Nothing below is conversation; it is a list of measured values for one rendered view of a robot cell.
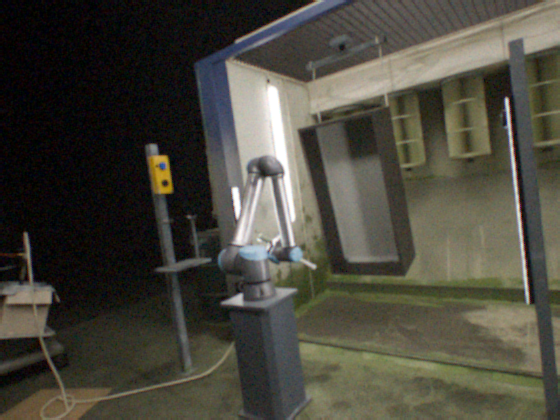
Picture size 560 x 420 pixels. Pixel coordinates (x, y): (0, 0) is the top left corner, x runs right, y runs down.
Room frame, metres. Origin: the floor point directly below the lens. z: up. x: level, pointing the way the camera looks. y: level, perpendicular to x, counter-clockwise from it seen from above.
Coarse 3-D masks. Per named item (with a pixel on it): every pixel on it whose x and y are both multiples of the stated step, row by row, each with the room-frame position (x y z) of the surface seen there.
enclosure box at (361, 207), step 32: (320, 128) 3.00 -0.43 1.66; (352, 128) 2.85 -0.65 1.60; (384, 128) 2.51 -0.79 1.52; (320, 160) 2.97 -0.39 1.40; (352, 160) 2.92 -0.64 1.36; (384, 160) 2.45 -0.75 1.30; (320, 192) 2.92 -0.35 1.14; (352, 192) 3.00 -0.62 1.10; (384, 192) 2.85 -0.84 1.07; (320, 224) 2.84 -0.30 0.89; (352, 224) 3.09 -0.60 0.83; (384, 224) 2.93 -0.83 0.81; (352, 256) 3.17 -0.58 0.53; (384, 256) 3.00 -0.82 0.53
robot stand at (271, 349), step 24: (288, 288) 2.02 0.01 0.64; (240, 312) 1.85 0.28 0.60; (264, 312) 1.78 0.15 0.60; (288, 312) 1.91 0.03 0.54; (240, 336) 1.87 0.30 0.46; (264, 336) 1.78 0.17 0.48; (288, 336) 1.89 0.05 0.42; (240, 360) 1.88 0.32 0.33; (264, 360) 1.78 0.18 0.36; (288, 360) 1.86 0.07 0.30; (264, 384) 1.80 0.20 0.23; (288, 384) 1.84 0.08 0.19; (264, 408) 1.81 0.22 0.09; (288, 408) 1.82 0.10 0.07
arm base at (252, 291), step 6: (246, 282) 1.90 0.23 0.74; (252, 282) 1.88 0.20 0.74; (258, 282) 1.88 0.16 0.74; (264, 282) 1.89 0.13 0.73; (270, 282) 1.92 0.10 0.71; (246, 288) 1.90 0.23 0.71; (252, 288) 1.88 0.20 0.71; (258, 288) 1.87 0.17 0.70; (264, 288) 1.88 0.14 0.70; (270, 288) 1.90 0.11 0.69; (246, 294) 1.89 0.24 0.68; (252, 294) 1.87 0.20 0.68; (258, 294) 1.87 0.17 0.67; (264, 294) 1.87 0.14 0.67; (270, 294) 1.88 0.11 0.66; (276, 294) 1.92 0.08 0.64; (246, 300) 1.88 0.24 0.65; (252, 300) 1.86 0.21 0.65; (258, 300) 1.86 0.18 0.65
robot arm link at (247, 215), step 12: (252, 168) 2.21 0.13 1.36; (252, 180) 2.18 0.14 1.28; (264, 180) 2.23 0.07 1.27; (252, 192) 2.16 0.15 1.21; (252, 204) 2.14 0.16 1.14; (240, 216) 2.12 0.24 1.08; (252, 216) 2.12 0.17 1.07; (240, 228) 2.09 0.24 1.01; (252, 228) 2.12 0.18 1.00; (240, 240) 2.06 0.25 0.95; (228, 252) 2.04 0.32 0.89; (228, 264) 2.01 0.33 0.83
